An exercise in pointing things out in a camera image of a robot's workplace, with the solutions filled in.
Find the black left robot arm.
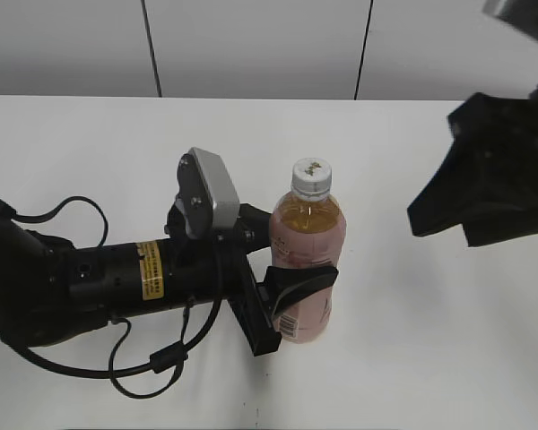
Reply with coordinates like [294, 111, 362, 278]
[0, 200, 338, 356]

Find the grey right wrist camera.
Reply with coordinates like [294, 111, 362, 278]
[482, 0, 538, 42]

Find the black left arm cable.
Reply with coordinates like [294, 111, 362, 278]
[0, 195, 225, 399]

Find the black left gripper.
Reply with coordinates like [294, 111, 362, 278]
[164, 201, 339, 357]

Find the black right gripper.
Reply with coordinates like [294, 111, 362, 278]
[407, 85, 538, 247]

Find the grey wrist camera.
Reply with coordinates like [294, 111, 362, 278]
[482, 0, 538, 42]
[176, 147, 240, 239]

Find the white bottle cap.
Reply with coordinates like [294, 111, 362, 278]
[291, 158, 333, 200]

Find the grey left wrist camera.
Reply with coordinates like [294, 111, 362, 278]
[176, 147, 240, 239]

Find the pink label oolong tea bottle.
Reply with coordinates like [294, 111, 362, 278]
[270, 192, 346, 344]

